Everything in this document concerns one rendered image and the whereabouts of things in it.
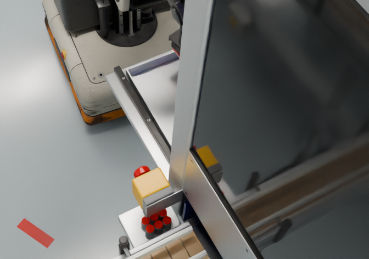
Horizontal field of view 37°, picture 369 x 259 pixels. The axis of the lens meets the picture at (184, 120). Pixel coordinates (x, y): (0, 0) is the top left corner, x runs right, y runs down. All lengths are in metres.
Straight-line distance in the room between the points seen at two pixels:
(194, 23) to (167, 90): 0.74
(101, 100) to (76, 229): 0.54
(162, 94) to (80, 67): 0.88
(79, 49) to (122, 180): 0.60
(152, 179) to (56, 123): 1.36
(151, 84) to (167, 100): 0.07
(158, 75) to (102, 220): 0.91
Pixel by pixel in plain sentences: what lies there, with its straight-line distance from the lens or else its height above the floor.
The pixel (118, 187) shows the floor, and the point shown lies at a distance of 2.36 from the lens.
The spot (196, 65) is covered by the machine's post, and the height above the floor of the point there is 1.47.
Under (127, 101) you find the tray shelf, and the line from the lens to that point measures 1.52.
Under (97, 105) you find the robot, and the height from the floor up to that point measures 0.21.
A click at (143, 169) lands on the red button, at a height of 1.01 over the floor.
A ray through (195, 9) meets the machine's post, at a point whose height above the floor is 1.57.
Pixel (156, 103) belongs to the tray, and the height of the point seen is 0.88.
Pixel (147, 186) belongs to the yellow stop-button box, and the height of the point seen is 1.03.
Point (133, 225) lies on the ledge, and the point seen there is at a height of 0.88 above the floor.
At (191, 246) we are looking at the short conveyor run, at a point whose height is 0.93.
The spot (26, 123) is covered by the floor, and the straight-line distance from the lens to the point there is 2.57.
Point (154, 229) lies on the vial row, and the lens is 1.30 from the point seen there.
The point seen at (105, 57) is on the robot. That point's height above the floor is 0.28.
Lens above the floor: 2.14
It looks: 58 degrees down
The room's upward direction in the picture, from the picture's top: 7 degrees clockwise
